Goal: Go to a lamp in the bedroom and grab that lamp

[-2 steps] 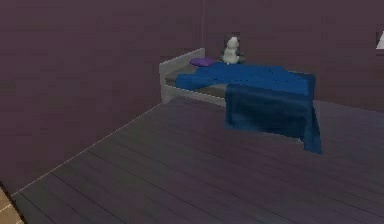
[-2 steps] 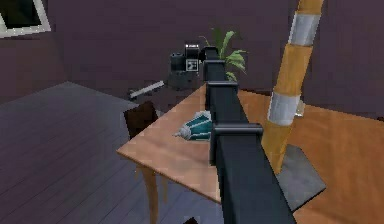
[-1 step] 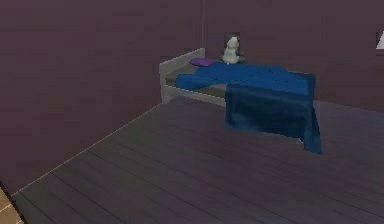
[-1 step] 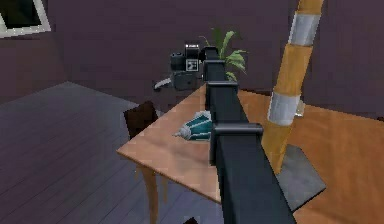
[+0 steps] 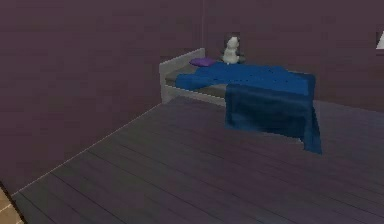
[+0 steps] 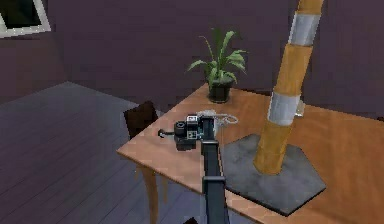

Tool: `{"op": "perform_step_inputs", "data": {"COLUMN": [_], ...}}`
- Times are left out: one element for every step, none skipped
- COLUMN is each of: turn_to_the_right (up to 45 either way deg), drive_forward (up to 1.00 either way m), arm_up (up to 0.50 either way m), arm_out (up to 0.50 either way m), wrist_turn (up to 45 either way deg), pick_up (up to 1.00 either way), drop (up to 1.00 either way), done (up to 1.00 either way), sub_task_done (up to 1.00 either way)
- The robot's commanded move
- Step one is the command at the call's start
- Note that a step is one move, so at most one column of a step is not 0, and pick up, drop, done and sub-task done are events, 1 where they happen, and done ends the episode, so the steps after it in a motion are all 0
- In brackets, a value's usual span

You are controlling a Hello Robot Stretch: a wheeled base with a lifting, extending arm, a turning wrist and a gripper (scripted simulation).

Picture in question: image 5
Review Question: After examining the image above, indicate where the white lamp shade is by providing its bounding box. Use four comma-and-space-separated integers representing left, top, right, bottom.
375, 30, 384, 51

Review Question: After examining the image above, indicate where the purple pillow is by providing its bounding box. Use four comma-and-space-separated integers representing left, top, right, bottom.
188, 57, 218, 68

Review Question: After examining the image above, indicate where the white plush toy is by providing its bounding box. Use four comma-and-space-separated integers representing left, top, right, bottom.
221, 34, 247, 66

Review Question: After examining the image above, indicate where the blue blanket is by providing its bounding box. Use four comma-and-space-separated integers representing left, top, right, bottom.
174, 61, 324, 156

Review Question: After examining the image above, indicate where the grey bed frame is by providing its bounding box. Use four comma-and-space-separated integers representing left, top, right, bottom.
158, 47, 234, 108

